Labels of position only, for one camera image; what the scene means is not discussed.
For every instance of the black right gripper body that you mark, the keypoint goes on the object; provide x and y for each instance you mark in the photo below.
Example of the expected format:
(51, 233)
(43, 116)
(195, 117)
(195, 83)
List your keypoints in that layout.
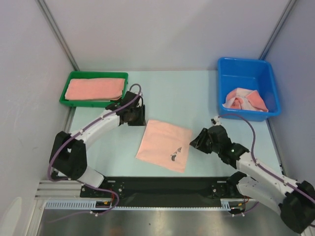
(206, 140)

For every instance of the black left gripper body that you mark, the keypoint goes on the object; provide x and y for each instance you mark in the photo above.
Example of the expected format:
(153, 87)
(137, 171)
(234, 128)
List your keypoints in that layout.
(135, 112)

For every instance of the light pink towel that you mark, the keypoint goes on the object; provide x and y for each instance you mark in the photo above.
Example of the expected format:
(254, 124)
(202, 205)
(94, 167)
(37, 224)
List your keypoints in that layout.
(165, 145)

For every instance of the pink white striped towel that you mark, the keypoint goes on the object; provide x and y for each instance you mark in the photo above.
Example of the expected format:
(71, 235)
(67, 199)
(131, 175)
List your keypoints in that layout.
(245, 99)

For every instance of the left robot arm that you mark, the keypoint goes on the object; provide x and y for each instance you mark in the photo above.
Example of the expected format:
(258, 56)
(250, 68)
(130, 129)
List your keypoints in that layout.
(69, 152)

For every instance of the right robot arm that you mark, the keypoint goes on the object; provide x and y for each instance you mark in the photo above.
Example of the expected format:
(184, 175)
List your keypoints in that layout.
(293, 201)

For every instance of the blue plastic bin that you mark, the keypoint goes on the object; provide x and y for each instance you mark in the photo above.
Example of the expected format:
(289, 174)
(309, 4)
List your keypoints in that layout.
(249, 74)

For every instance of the green plastic tray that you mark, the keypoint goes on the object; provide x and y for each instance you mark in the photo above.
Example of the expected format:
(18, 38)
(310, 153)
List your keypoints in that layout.
(90, 75)

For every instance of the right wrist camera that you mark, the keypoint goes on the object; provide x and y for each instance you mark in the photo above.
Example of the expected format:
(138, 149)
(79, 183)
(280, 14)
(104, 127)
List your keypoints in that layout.
(215, 121)

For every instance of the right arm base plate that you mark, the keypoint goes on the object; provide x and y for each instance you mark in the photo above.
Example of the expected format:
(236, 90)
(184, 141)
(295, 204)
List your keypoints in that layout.
(225, 190)

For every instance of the grey cable duct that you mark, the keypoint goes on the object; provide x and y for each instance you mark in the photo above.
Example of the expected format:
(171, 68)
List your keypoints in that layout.
(165, 204)

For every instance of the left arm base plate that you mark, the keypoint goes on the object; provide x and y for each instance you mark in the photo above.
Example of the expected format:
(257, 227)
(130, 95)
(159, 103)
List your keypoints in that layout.
(115, 184)

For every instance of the aluminium front rail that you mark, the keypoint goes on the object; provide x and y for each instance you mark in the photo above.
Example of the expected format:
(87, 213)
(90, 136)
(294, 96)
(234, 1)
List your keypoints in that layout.
(172, 186)

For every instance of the left aluminium corner post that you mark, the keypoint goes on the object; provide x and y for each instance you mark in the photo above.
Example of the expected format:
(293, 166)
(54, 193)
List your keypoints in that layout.
(46, 12)

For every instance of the aluminium corner post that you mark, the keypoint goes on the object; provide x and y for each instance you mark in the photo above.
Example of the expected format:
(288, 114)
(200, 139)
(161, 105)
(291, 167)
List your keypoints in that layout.
(278, 27)
(46, 12)

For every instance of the right aluminium corner post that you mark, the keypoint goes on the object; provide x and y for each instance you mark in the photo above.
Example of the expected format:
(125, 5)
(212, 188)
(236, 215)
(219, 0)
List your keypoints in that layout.
(278, 27)

